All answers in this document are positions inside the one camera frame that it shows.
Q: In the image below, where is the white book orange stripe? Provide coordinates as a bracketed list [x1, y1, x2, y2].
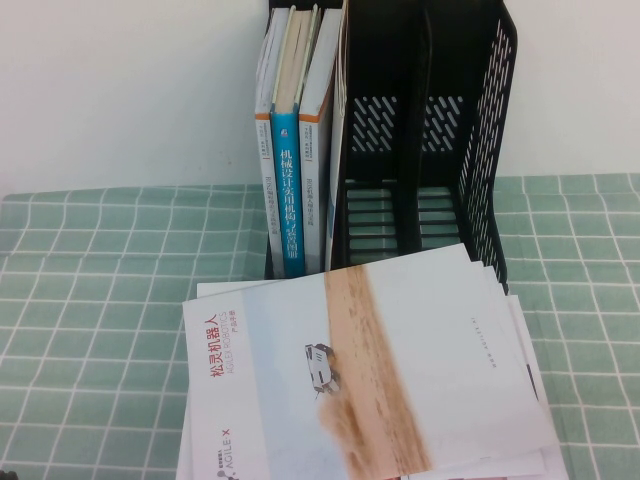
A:
[253, 7, 291, 279]
[297, 8, 343, 275]

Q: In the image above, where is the blue spine book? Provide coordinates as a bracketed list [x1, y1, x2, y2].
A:
[270, 3, 321, 278]

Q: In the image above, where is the white logistics vehicle brochure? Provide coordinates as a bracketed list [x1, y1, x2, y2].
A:
[175, 258, 547, 480]

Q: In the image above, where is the black perforated plastic book holder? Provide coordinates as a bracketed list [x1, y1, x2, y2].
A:
[263, 0, 520, 296]

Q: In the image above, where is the thin white brochure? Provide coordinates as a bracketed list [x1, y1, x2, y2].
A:
[324, 0, 350, 272]

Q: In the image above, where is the desert cover robot brochure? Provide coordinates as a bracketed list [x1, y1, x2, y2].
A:
[181, 243, 559, 480]

